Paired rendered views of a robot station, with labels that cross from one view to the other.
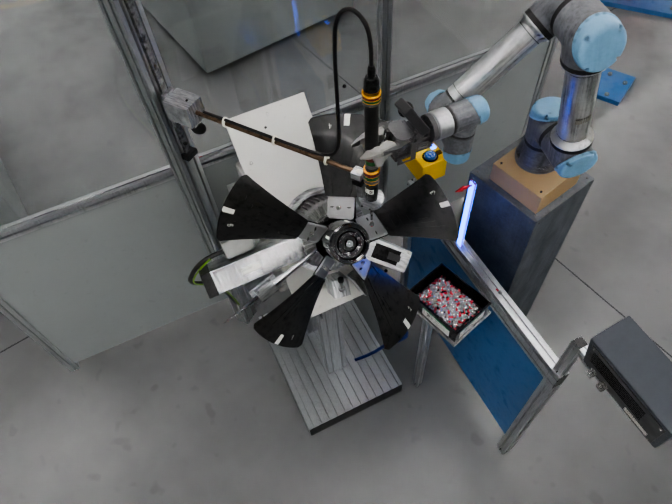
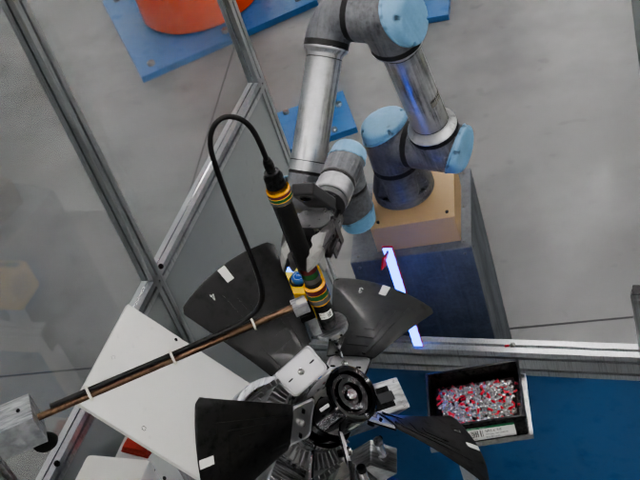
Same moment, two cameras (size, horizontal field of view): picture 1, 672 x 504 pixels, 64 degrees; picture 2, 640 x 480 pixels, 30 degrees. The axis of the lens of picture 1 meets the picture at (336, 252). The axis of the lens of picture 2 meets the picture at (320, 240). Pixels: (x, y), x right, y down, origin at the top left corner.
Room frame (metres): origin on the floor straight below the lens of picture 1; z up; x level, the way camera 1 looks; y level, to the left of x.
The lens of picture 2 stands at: (-0.40, 0.93, 2.93)
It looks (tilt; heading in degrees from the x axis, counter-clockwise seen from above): 40 degrees down; 321
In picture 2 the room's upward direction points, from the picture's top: 20 degrees counter-clockwise
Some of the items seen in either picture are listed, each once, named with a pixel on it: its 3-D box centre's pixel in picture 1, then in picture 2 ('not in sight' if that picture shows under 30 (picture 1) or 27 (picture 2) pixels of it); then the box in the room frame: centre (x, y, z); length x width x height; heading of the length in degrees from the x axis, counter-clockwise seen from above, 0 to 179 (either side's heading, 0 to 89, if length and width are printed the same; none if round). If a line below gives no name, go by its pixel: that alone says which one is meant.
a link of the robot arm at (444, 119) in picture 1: (437, 123); (330, 192); (1.02, -0.29, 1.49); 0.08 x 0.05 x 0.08; 21
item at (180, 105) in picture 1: (183, 107); (12, 428); (1.30, 0.41, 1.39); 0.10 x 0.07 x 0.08; 56
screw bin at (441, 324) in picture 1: (447, 302); (476, 404); (0.86, -0.35, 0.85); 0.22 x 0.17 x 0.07; 37
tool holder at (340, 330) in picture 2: (368, 187); (319, 313); (0.96, -0.10, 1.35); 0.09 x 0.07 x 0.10; 56
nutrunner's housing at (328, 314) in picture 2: (371, 145); (302, 253); (0.95, -0.11, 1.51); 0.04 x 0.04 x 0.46
